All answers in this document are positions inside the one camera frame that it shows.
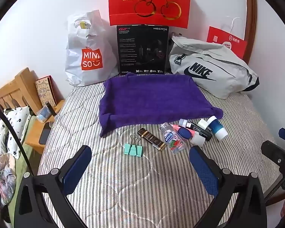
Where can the purple towel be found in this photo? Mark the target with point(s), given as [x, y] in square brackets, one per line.
[152, 99]

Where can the black headset box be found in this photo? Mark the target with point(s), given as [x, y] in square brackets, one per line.
[142, 49]

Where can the black and gold tin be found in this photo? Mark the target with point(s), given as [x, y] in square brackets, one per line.
[152, 139]

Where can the wooden door frame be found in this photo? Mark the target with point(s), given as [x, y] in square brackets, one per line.
[251, 23]

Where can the multicoloured blanket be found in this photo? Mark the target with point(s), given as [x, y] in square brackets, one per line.
[1, 180]

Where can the black phone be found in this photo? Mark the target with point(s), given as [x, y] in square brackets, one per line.
[45, 134]

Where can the wooden headboard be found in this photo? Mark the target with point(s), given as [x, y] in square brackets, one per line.
[16, 87]

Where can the clear small plastic bottle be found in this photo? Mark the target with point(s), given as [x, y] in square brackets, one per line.
[174, 141]

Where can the black stick device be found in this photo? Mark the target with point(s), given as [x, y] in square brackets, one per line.
[201, 132]

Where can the red paper bag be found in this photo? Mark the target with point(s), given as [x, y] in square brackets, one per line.
[225, 39]

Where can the pink pen-shaped device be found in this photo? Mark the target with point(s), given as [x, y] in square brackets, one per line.
[195, 133]

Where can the small clear blue box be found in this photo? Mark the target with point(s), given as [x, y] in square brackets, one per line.
[44, 115]

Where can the wooden nightstand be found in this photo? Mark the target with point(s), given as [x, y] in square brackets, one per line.
[59, 106]

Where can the patterned book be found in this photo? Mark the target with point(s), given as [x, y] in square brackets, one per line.
[45, 91]

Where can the mint green binder clip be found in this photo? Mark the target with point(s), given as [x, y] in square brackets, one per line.
[133, 149]

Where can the grey sling bag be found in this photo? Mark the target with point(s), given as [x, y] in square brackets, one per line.
[209, 71]

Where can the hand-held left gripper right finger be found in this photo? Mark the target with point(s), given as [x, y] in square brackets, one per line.
[204, 171]

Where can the white plastic shopping bag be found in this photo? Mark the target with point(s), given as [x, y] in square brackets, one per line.
[90, 52]

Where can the small white cylinder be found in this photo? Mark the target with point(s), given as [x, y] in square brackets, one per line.
[198, 140]

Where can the red cherry print gift bag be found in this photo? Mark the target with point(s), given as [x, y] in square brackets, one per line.
[147, 2]

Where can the blue and white cup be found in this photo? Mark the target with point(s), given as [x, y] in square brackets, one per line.
[217, 127]

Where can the white charger adapter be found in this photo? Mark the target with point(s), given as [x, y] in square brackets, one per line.
[202, 124]

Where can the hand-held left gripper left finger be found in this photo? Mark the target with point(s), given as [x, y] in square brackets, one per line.
[76, 168]

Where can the blue oval case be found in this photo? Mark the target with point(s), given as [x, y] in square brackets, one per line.
[184, 133]

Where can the striped bedspread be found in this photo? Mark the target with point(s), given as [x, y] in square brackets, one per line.
[137, 182]

